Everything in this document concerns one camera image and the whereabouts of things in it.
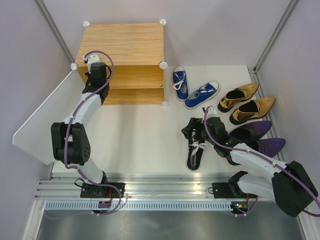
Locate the blue canvas sneaker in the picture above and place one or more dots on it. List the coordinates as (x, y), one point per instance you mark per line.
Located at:
(180, 83)
(202, 94)

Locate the purple loafer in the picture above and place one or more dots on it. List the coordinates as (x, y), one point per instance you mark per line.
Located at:
(269, 146)
(251, 131)

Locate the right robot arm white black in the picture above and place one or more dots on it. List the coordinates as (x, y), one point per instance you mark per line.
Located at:
(286, 184)

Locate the black canvas sneaker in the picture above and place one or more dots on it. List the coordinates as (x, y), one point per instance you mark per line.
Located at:
(195, 152)

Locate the frosted white cabinet door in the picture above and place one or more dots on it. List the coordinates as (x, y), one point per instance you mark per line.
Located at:
(34, 136)

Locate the wooden shoe cabinet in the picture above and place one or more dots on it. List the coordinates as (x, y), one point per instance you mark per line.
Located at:
(137, 52)

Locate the purple loafer upper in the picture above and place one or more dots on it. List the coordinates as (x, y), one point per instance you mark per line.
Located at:
(251, 131)

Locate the blue canvas sneaker lower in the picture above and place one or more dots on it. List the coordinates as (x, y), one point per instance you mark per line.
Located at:
(202, 94)

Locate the left aluminium frame post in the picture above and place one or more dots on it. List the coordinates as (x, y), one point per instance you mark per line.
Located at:
(54, 29)

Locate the gold loafer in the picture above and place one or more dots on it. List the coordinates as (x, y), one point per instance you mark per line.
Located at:
(252, 110)
(240, 94)

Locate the aluminium mounting rail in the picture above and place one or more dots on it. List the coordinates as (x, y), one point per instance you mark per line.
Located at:
(189, 186)

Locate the purple loafer lower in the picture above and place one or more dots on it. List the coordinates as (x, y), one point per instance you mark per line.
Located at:
(269, 146)

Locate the right aluminium frame post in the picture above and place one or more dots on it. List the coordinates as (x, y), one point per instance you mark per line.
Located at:
(275, 34)

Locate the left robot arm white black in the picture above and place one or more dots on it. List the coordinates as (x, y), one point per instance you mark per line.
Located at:
(70, 142)

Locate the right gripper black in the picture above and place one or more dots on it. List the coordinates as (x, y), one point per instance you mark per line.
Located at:
(194, 123)

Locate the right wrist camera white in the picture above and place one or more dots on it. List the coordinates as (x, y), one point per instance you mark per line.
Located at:
(209, 110)

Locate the gold loafer upper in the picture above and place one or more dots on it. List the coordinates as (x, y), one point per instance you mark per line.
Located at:
(240, 94)

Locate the aluminium frame post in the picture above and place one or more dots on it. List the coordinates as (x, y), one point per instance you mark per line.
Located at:
(54, 29)
(275, 34)

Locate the gold loafer lower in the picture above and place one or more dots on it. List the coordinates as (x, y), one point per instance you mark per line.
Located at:
(252, 110)

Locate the white slotted cable duct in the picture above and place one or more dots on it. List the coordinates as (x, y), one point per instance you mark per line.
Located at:
(140, 205)

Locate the blue canvas sneaker upper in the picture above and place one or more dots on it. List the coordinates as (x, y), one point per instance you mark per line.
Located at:
(180, 83)

